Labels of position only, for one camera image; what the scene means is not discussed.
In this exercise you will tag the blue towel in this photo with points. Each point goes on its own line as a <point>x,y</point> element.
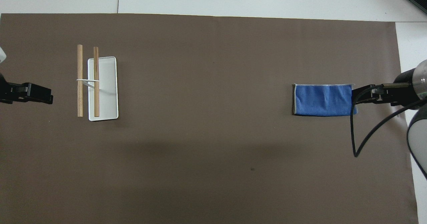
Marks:
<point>322,100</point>

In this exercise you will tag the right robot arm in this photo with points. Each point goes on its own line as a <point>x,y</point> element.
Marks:
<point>417,134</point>

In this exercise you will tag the white towel rack wooden bars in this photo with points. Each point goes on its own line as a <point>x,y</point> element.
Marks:
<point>107,94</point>

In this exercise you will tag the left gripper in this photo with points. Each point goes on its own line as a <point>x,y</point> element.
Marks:
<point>6,92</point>

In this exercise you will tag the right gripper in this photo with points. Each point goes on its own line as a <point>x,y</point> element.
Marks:
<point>404,95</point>

